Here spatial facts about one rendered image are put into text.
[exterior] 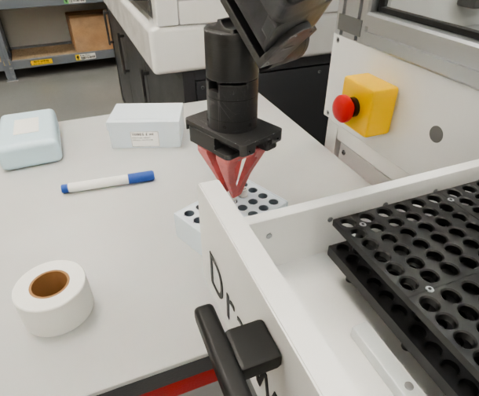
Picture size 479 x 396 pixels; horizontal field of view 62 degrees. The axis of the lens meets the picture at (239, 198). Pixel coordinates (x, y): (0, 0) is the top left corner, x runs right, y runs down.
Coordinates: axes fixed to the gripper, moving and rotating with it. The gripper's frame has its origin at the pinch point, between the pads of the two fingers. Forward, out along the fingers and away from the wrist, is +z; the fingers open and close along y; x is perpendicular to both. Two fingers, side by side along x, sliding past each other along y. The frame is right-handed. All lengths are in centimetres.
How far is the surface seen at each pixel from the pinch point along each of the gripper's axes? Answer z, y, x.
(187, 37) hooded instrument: -7, 45, -28
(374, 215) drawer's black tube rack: -8.3, -20.2, 2.6
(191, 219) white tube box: 1.9, 0.5, 6.4
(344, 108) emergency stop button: -6.6, -3.1, -18.5
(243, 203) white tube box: 1.9, -1.4, -0.4
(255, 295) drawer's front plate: -10.0, -20.4, 17.0
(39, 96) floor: 81, 281, -61
